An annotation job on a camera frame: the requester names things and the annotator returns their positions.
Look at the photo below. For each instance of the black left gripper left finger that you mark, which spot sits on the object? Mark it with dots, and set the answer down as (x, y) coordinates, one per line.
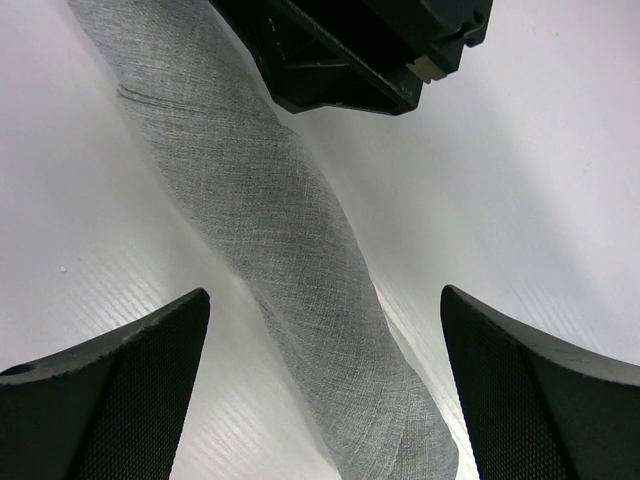
(112, 407)

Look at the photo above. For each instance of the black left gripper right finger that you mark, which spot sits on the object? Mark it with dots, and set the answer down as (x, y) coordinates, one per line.
(536, 406)

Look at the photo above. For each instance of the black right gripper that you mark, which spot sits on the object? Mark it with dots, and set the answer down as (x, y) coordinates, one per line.
(355, 54)

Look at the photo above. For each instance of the grey cloth napkin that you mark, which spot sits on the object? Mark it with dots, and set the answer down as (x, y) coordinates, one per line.
(259, 199)

